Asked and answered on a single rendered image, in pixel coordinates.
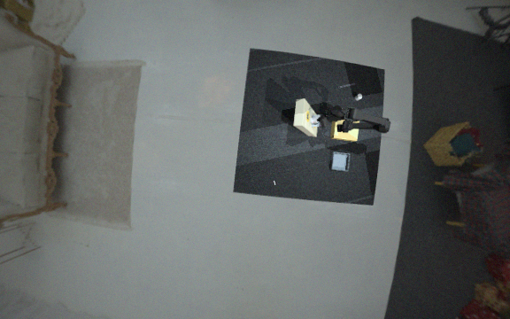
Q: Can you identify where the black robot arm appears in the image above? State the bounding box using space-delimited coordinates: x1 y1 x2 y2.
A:
324 105 390 134

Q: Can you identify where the cream flat panel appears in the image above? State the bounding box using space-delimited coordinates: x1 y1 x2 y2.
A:
293 98 317 137

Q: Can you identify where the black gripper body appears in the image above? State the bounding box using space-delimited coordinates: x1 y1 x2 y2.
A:
320 115 338 128

